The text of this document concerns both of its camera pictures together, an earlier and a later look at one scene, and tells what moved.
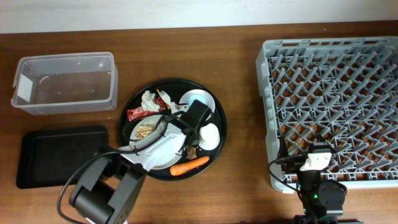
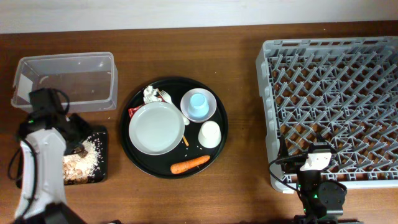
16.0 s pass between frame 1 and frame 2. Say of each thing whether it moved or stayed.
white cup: stayed
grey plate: moved
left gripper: moved
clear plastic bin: stayed
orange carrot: stayed
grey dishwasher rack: stayed
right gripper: stayed
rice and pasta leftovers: moved
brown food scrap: moved
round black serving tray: stayed
